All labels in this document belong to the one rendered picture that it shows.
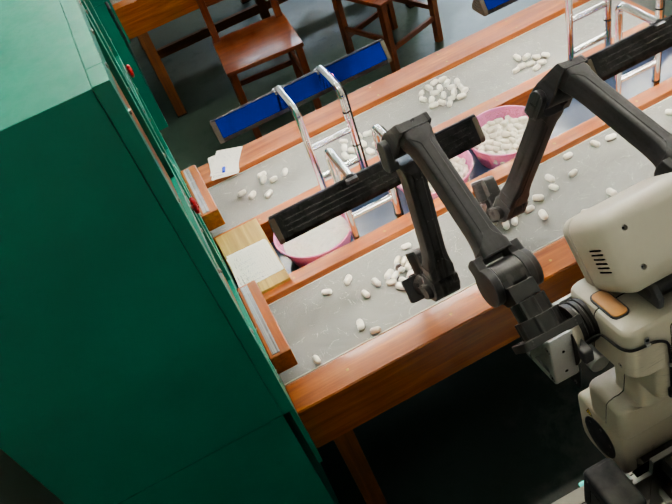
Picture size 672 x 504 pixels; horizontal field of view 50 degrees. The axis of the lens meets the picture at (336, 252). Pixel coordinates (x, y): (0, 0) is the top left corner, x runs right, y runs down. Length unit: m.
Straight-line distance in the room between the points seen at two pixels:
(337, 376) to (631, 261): 0.90
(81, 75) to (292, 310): 1.11
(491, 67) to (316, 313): 1.25
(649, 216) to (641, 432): 0.57
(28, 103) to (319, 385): 1.05
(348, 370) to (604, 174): 0.99
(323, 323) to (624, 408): 0.86
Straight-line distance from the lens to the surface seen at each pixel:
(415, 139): 1.45
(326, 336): 2.03
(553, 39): 2.96
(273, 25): 4.24
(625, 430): 1.65
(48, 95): 1.23
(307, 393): 1.90
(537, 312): 1.33
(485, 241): 1.37
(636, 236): 1.28
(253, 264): 2.25
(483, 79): 2.80
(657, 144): 1.57
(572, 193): 2.27
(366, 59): 2.40
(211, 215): 2.39
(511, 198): 1.92
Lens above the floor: 2.28
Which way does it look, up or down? 43 degrees down
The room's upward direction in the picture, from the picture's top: 21 degrees counter-clockwise
